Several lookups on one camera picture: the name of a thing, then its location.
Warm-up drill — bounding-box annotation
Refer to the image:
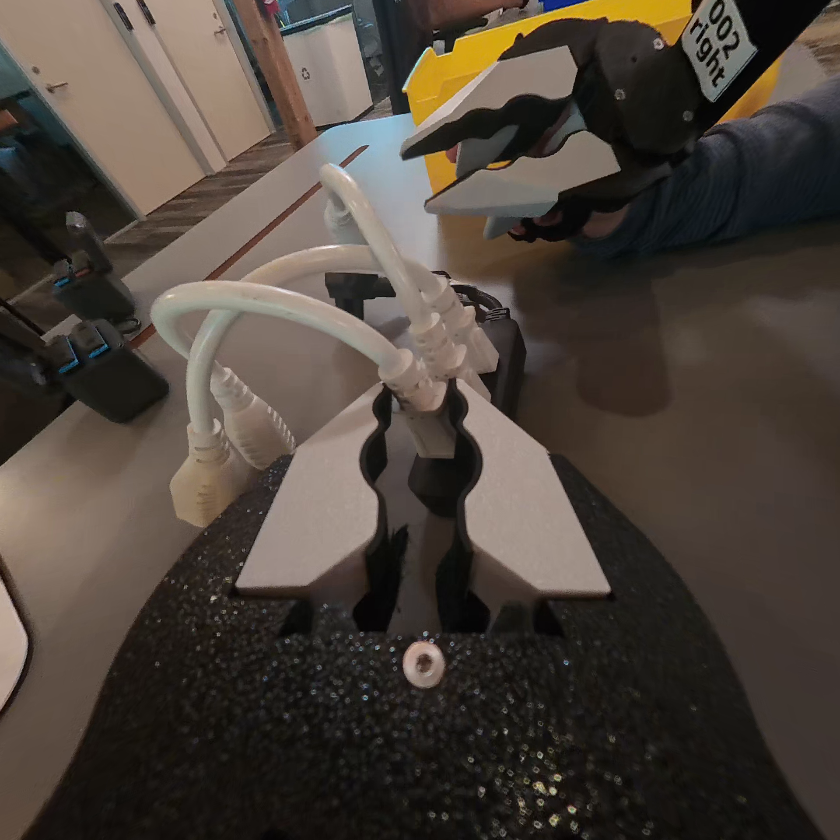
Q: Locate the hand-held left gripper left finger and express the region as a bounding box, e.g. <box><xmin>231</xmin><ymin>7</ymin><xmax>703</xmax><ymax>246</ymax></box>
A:
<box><xmin>235</xmin><ymin>384</ymin><xmax>395</xmax><ymax>598</ymax></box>

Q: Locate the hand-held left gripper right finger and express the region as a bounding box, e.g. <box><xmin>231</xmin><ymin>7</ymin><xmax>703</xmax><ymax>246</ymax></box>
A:
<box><xmin>449</xmin><ymin>384</ymin><xmax>613</xmax><ymax>599</ymax></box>

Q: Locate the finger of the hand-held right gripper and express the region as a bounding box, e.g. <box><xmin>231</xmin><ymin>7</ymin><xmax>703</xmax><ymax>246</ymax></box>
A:
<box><xmin>424</xmin><ymin>125</ymin><xmax>622</xmax><ymax>240</ymax></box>
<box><xmin>400</xmin><ymin>43</ymin><xmax>584</xmax><ymax>161</ymax></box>

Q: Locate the white extension cord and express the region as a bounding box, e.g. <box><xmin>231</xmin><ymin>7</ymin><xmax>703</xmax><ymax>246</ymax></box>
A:
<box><xmin>319</xmin><ymin>163</ymin><xmax>476</xmax><ymax>385</ymax></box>
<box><xmin>209</xmin><ymin>244</ymin><xmax>501</xmax><ymax>471</ymax></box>
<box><xmin>150</xmin><ymin>281</ymin><xmax>460</xmax><ymax>528</ymax></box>

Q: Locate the black power strip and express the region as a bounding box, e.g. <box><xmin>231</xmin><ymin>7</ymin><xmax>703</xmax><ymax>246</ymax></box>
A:
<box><xmin>394</xmin><ymin>282</ymin><xmax>528</xmax><ymax>521</ymax></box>

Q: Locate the person's right forearm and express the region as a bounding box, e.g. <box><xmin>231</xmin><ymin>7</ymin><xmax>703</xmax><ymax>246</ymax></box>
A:
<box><xmin>577</xmin><ymin>79</ymin><xmax>840</xmax><ymax>260</ymax></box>

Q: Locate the person's right hand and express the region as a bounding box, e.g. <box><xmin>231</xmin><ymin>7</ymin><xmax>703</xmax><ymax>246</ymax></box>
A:
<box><xmin>508</xmin><ymin>167</ymin><xmax>657</xmax><ymax>244</ymax></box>

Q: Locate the yellow plastic bin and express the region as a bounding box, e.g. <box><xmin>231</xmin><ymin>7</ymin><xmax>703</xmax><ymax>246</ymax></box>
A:
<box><xmin>402</xmin><ymin>13</ymin><xmax>782</xmax><ymax>198</ymax></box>

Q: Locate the blue plastic bin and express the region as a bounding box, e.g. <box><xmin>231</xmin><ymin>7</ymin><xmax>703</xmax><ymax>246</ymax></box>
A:
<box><xmin>541</xmin><ymin>0</ymin><xmax>694</xmax><ymax>15</ymax></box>

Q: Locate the white recycling bin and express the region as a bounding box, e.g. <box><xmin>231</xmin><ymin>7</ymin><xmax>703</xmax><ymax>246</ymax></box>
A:
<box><xmin>281</xmin><ymin>13</ymin><xmax>375</xmax><ymax>129</ymax></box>

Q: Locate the white door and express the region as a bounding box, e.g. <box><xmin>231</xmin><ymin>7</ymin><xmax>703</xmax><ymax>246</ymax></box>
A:
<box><xmin>0</xmin><ymin>0</ymin><xmax>210</xmax><ymax>217</ymax></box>
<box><xmin>98</xmin><ymin>0</ymin><xmax>273</xmax><ymax>175</ymax></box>

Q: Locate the grey bottle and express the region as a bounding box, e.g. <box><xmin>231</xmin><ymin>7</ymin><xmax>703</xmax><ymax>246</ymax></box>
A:
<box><xmin>64</xmin><ymin>211</ymin><xmax>114</xmax><ymax>273</ymax></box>

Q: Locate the wooden post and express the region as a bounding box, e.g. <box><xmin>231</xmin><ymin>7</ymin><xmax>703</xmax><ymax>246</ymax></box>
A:
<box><xmin>233</xmin><ymin>0</ymin><xmax>319</xmax><ymax>151</ymax></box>

